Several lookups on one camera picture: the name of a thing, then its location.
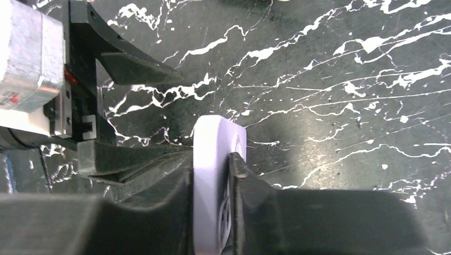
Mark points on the phone with lilac case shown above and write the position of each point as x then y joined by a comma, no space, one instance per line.
215,137

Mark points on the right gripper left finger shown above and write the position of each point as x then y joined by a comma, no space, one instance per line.
89,224

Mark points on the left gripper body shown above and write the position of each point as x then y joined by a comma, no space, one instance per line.
76,113

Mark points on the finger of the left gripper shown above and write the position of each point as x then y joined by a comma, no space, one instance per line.
130,56
119,165

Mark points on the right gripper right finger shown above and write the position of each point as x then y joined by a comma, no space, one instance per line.
270,220

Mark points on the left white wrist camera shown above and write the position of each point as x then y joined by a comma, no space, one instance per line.
32,62

